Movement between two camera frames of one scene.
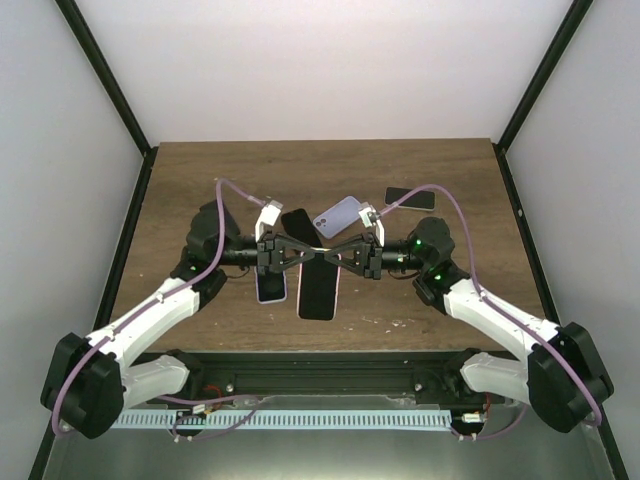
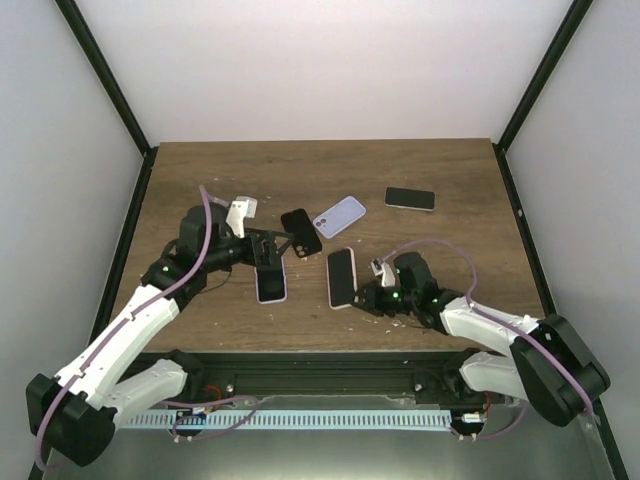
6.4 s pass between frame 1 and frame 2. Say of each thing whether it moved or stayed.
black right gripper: moved
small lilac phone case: stayed
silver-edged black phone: stayed
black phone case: stayed
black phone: stayed
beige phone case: moved
